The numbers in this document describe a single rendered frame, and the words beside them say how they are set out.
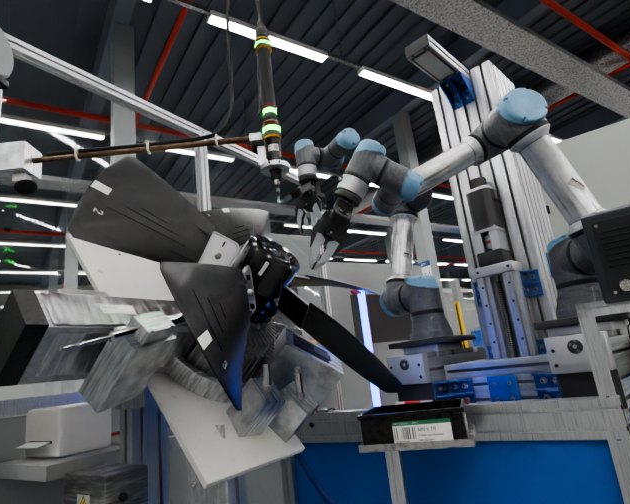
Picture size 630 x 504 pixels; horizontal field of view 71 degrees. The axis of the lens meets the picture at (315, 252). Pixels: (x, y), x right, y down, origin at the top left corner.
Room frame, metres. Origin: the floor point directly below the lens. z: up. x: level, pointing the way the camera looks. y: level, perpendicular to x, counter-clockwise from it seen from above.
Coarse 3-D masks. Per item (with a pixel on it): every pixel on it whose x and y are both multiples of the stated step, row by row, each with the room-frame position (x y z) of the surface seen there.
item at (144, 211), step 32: (128, 160) 0.78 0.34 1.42; (96, 192) 0.72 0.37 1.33; (128, 192) 0.75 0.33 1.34; (160, 192) 0.79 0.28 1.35; (96, 224) 0.71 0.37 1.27; (128, 224) 0.74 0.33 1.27; (160, 224) 0.77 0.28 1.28; (192, 224) 0.81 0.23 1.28; (160, 256) 0.78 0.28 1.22; (192, 256) 0.81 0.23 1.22
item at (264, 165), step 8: (256, 136) 0.95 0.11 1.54; (256, 144) 0.95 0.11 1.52; (264, 144) 0.95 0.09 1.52; (256, 152) 0.98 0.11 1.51; (264, 152) 0.95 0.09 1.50; (264, 160) 0.95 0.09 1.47; (272, 160) 0.93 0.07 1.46; (280, 160) 0.94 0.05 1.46; (264, 168) 0.95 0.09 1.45; (288, 168) 0.96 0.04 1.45
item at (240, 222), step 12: (216, 216) 1.07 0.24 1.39; (228, 216) 1.06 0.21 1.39; (240, 216) 1.06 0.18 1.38; (252, 216) 1.07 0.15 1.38; (264, 216) 1.08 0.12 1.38; (216, 228) 1.02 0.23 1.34; (228, 228) 1.01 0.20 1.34; (240, 228) 1.00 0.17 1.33; (252, 228) 1.00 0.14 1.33; (240, 240) 0.97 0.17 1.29
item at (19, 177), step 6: (18, 174) 0.93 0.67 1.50; (24, 174) 0.93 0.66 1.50; (12, 180) 0.93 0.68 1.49; (18, 180) 0.93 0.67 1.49; (24, 180) 0.93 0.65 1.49; (30, 180) 0.94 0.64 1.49; (18, 186) 0.93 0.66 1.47; (24, 186) 0.93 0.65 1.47; (30, 186) 0.94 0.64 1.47; (36, 186) 0.95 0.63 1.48; (18, 192) 0.94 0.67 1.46; (24, 192) 0.94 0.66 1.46; (30, 192) 0.95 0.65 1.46
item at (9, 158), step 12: (0, 144) 0.91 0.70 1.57; (12, 144) 0.91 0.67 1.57; (24, 144) 0.91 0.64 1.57; (0, 156) 0.91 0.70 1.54; (12, 156) 0.91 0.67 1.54; (24, 156) 0.91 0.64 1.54; (36, 156) 0.96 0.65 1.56; (0, 168) 0.91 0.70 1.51; (12, 168) 0.91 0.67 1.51; (24, 168) 0.92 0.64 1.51; (36, 168) 0.96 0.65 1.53; (0, 180) 0.96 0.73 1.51; (36, 180) 0.98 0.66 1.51
